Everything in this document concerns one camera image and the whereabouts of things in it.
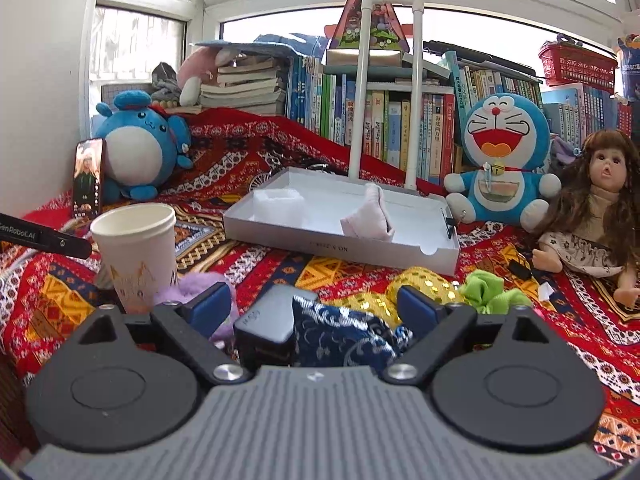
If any brown-haired doll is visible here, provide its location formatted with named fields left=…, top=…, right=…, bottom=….
left=531, top=129, right=640, bottom=311

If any colourful triangular box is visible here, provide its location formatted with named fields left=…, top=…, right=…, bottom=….
left=324, top=0, right=407, bottom=69

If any purple fuzzy plush pouch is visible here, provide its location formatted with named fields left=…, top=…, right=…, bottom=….
left=172, top=271, right=237, bottom=343

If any white textured cloth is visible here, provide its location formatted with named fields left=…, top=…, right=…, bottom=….
left=252, top=188, right=306, bottom=227

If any white paper cup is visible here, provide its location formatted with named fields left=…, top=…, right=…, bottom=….
left=90, top=203, right=179, bottom=315

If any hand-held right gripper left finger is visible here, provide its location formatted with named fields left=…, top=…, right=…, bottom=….
left=75, top=282, right=253, bottom=386

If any red plastic basket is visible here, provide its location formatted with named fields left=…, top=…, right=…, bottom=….
left=538, top=42, right=619, bottom=94

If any short row of upright books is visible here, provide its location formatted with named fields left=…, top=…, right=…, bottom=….
left=541, top=81, right=635, bottom=152

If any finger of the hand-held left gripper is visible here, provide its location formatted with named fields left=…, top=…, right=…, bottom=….
left=37, top=222, right=94, bottom=260

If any smartphone with lit screen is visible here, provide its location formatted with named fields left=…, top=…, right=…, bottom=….
left=73, top=138, right=106, bottom=220

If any stack of lying books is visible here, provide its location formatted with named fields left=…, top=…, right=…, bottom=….
left=199, top=56, right=287, bottom=117

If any white pipe frame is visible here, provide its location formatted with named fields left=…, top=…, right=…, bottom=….
left=348, top=0, right=425, bottom=196

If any dark grey case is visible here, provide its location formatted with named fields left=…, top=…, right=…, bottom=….
left=233, top=285, right=312, bottom=367

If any long row of upright books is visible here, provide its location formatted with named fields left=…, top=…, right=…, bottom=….
left=284, top=50, right=463, bottom=183

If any blue printed package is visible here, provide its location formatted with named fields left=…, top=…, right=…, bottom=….
left=616, top=33, right=640, bottom=102

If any red patterned blanket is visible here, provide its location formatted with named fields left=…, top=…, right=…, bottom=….
left=0, top=106, right=640, bottom=468

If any grey plush toy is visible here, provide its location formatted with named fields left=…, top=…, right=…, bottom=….
left=151, top=62, right=182, bottom=104

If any long black case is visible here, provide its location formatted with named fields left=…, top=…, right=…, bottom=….
left=423, top=39, right=544, bottom=82

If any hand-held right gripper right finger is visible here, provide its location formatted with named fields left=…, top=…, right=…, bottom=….
left=382, top=285, right=558, bottom=388

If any blue flat folder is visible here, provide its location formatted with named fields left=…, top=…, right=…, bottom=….
left=194, top=34, right=328, bottom=62

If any pink plush toy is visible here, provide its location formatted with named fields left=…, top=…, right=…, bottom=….
left=176, top=45, right=237, bottom=107

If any blue robot cat plush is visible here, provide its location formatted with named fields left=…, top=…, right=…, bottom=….
left=443, top=93, right=563, bottom=234

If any white shallow cardboard box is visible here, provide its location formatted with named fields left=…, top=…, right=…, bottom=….
left=223, top=167, right=461, bottom=277

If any pink sock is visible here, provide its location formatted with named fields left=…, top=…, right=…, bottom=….
left=339, top=183, right=396, bottom=242

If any blue round plush toy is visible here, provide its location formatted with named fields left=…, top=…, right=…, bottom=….
left=92, top=89, right=194, bottom=201

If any dark blue embroidered pouch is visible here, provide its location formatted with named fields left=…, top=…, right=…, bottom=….
left=292, top=294, right=415, bottom=370

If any green cloth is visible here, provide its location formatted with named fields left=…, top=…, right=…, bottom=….
left=459, top=269, right=534, bottom=315

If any miniature metal bicycle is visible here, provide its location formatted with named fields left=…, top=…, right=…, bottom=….
left=249, top=159, right=287, bottom=192

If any yellow sequin pouch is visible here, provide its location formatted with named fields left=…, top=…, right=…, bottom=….
left=349, top=267, right=467, bottom=327

